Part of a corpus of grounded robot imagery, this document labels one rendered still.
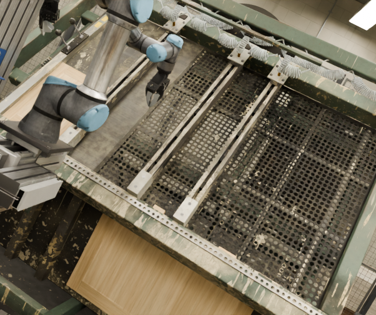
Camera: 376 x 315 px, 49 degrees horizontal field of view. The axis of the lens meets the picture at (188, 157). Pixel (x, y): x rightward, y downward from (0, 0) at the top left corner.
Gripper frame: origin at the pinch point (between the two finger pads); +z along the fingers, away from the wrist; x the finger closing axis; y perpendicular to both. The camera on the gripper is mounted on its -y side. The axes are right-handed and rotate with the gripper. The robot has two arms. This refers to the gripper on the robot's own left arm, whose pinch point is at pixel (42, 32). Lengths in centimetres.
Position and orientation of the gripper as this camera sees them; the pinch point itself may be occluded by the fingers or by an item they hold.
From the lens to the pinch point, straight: 241.2
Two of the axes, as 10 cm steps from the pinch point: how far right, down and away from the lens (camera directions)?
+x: 0.9, -6.2, 7.8
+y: 9.6, 2.7, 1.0
